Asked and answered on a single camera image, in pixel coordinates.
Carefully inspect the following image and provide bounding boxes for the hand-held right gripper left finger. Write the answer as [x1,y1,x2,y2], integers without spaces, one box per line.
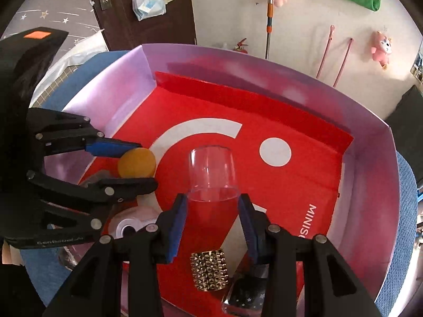
[43,193,189,317]

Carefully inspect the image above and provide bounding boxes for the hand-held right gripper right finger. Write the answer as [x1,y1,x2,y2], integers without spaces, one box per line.
[238,193,380,317]

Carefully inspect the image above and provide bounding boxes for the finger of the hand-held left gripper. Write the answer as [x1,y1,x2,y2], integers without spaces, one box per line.
[27,171,158,231]
[28,108,143,158]

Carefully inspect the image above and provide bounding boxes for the large orange dome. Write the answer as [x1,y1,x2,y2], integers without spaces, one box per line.
[118,148,157,178]

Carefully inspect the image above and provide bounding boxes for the lavender round device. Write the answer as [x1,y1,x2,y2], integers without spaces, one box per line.
[107,205,162,238]

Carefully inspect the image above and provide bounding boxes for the gold studded cylinder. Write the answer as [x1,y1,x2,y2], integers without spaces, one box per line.
[190,249,231,293]

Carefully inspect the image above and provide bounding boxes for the clear plastic cup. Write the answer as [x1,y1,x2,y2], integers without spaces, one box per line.
[188,145,239,203]

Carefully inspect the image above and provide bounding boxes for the black nail polish bottle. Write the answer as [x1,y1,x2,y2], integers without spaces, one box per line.
[221,261,270,316]

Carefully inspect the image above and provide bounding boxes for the pink cardboard box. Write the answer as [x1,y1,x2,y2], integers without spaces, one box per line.
[43,43,402,317]

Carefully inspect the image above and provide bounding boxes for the yellow grid mat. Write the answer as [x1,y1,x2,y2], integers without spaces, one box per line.
[31,64,80,108]

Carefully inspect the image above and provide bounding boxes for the white plastic sheet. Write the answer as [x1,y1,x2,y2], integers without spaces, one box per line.
[59,28,108,70]

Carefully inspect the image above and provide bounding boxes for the brown wooden door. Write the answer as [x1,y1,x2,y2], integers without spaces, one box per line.
[84,0,197,52]

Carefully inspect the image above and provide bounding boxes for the black dresser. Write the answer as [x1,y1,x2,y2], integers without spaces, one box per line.
[385,86,423,185]

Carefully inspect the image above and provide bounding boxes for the pink plastic stick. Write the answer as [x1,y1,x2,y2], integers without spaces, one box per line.
[332,38,354,88]
[315,25,334,78]

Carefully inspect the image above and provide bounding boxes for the metal mop pole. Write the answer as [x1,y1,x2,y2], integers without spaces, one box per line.
[264,0,275,60]

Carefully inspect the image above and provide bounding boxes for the bright pink plush toy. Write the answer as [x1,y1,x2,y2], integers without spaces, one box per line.
[370,30,394,70]

